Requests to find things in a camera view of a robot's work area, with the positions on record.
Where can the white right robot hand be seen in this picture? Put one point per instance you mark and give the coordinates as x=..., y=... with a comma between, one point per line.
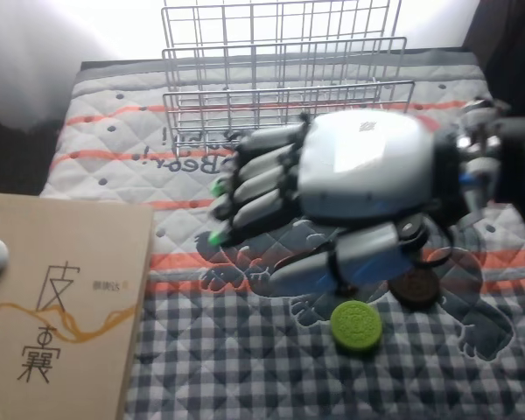
x=363, y=166

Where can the brown toy sandwich cookie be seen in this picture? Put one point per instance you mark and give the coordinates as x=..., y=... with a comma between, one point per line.
x=417, y=291

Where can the dark brown curtain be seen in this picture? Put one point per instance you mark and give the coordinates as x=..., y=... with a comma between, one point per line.
x=516, y=44

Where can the grey quilt with bear print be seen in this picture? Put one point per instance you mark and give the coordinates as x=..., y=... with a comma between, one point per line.
x=245, y=385

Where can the green toy sandwich cookie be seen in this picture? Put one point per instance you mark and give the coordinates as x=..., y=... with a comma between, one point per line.
x=356, y=326

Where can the beige hardcover book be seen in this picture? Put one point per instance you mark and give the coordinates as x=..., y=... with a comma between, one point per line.
x=70, y=315

